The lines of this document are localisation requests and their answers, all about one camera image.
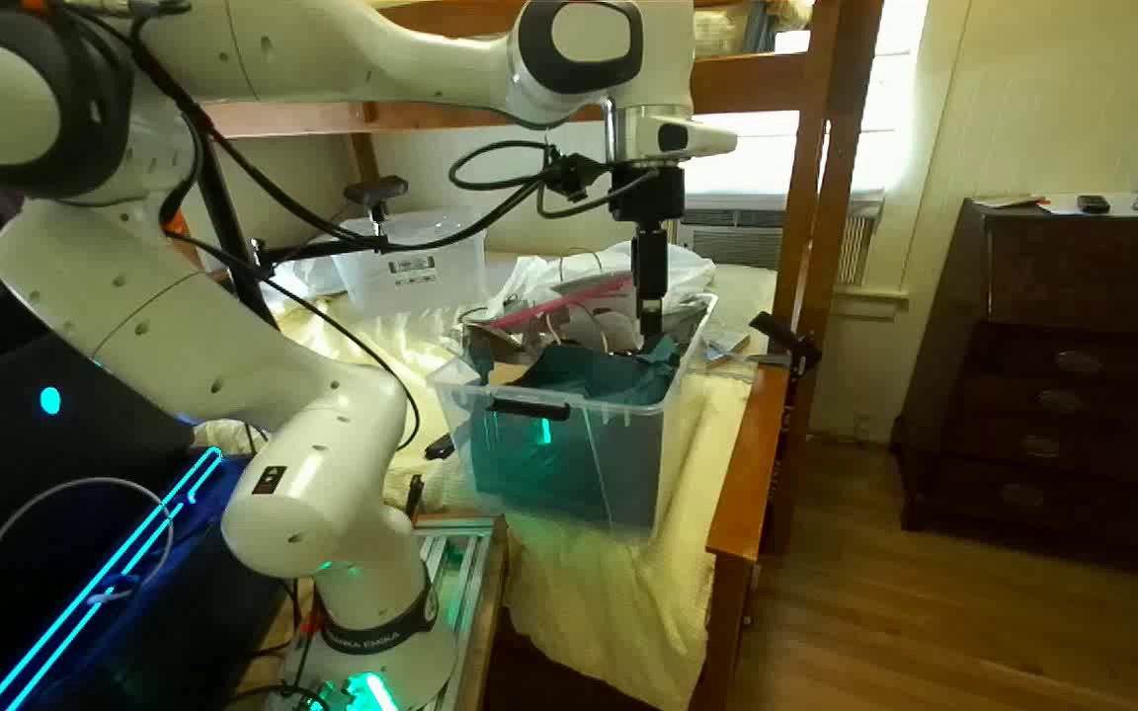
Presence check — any white pillow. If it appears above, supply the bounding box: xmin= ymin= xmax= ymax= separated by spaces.
xmin=374 ymin=123 xmax=627 ymax=257

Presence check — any dark wooden dresser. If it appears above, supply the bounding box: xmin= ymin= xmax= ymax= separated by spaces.
xmin=889 ymin=192 xmax=1138 ymax=586

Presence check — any white plastic shopping bag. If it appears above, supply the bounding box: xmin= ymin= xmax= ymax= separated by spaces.
xmin=488 ymin=240 xmax=722 ymax=331

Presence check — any black laptop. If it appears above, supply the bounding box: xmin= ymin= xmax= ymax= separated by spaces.
xmin=0 ymin=331 xmax=206 ymax=688

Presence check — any grey radiator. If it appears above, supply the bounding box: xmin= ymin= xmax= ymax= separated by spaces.
xmin=683 ymin=191 xmax=889 ymax=269

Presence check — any black clamp mount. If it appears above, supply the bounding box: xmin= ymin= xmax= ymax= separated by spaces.
xmin=749 ymin=310 xmax=826 ymax=385

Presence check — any thin white cable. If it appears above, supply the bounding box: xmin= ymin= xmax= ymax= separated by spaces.
xmin=0 ymin=472 xmax=183 ymax=703

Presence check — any black camera stand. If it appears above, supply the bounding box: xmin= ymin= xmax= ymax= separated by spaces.
xmin=189 ymin=123 xmax=410 ymax=336

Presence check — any wooden bunk bed frame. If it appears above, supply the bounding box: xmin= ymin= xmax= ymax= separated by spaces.
xmin=68 ymin=0 xmax=889 ymax=711

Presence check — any clear plastic bag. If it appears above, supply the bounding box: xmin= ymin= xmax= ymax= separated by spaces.
xmin=185 ymin=260 xmax=784 ymax=711

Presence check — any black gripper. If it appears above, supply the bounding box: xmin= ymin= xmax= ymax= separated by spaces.
xmin=627 ymin=215 xmax=675 ymax=357

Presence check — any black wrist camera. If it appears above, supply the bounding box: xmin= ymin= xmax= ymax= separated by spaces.
xmin=610 ymin=157 xmax=689 ymax=227

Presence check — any blue lit equipment case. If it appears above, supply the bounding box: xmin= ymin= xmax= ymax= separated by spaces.
xmin=0 ymin=441 xmax=286 ymax=711

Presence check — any clear zip bag red stripe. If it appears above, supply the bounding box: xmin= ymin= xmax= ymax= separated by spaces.
xmin=479 ymin=291 xmax=639 ymax=357

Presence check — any teal cloth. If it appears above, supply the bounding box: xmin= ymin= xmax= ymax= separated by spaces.
xmin=511 ymin=329 xmax=689 ymax=411

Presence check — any brown cardboard piece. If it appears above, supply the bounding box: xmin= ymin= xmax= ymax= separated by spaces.
xmin=463 ymin=314 xmax=560 ymax=397

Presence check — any clear plastic storage bin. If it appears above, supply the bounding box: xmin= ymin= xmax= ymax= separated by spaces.
xmin=427 ymin=290 xmax=722 ymax=540

